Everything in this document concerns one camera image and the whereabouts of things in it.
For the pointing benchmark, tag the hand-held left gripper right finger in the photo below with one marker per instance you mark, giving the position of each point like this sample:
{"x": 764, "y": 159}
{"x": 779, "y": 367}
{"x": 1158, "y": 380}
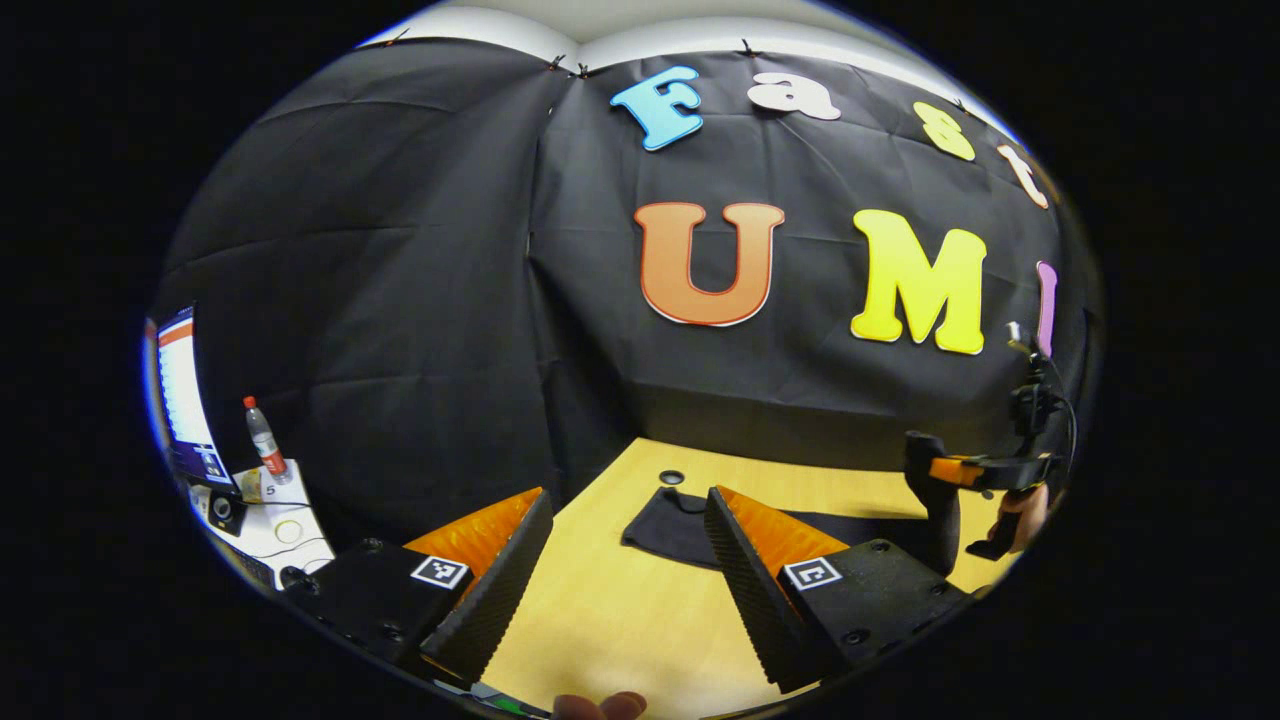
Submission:
{"x": 760, "y": 610}

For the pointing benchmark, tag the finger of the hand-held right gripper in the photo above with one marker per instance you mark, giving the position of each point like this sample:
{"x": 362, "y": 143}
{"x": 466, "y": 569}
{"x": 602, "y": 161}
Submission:
{"x": 935, "y": 520}

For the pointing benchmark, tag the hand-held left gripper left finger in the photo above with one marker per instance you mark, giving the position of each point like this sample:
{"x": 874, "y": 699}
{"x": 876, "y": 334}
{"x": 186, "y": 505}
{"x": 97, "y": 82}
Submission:
{"x": 500, "y": 595}

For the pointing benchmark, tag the dark blue jeans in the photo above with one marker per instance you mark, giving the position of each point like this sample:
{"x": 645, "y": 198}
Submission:
{"x": 680, "y": 530}

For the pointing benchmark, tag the white side table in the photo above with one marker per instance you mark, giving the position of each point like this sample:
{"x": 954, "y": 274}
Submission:
{"x": 300, "y": 555}

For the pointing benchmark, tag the red-capped plastic bottle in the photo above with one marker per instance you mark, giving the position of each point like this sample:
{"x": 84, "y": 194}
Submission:
{"x": 265, "y": 445}

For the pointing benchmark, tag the small black device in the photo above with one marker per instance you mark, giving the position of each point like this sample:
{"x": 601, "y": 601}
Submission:
{"x": 226, "y": 510}

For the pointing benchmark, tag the black backdrop cloth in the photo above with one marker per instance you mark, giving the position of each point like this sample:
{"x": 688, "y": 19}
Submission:
{"x": 420, "y": 300}

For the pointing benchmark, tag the computer monitor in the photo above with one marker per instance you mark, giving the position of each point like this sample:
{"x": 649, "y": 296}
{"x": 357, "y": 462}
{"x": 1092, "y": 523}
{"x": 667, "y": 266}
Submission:
{"x": 185, "y": 400}

